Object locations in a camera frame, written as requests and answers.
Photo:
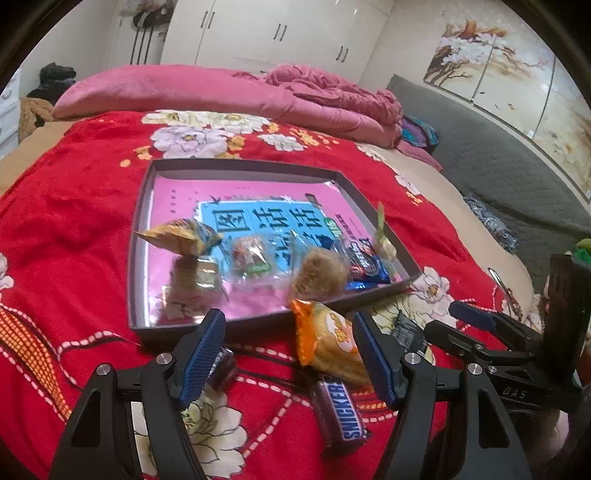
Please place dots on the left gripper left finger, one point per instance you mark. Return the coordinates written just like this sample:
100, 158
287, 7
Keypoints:
196, 354

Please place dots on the meat floss cake pack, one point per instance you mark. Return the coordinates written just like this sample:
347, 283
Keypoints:
322, 274

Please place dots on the pink folded quilt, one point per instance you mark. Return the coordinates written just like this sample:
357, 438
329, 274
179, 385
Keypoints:
290, 94

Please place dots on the blue oreo pack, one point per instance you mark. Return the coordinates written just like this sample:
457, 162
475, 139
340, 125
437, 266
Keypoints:
366, 268

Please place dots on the snickers bar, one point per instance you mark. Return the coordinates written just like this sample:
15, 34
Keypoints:
338, 419

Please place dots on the clear wrapped red pastry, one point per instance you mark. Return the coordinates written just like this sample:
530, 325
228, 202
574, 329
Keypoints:
258, 260

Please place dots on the light green snack pack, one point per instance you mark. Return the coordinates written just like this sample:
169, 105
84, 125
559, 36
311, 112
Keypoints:
382, 245

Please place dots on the red floral blanket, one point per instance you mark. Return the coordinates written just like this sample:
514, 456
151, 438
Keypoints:
65, 232

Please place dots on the dark clothes pile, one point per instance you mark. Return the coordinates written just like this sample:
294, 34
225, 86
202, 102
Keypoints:
54, 80

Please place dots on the white drawer cabinet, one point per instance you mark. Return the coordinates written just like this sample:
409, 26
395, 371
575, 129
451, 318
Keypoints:
9, 115

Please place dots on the colourful folded cloth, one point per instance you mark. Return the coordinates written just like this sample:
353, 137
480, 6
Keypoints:
419, 133

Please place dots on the orange bread snack pack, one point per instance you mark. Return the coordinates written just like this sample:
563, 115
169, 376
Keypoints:
325, 342

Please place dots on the yellow cartoon snack pack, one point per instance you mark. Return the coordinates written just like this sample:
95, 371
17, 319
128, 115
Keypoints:
185, 237

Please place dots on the dark chocolate cake pack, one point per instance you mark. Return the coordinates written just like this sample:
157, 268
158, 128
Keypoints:
223, 370

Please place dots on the green pea snack pack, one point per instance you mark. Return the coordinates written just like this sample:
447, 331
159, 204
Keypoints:
409, 335

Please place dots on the floral wall painting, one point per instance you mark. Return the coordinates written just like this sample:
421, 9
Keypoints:
513, 75

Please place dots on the patterned grey cloth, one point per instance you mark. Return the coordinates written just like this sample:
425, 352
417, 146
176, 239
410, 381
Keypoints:
494, 225

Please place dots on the dark shallow cardboard tray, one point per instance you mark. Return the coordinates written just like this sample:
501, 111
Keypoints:
184, 329

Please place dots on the layered sandwich cake pack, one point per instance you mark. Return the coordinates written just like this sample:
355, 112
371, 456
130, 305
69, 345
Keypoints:
195, 285

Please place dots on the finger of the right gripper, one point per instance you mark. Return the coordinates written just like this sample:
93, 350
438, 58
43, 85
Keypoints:
471, 315
458, 345

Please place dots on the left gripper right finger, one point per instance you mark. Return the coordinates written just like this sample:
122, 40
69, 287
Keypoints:
381, 355

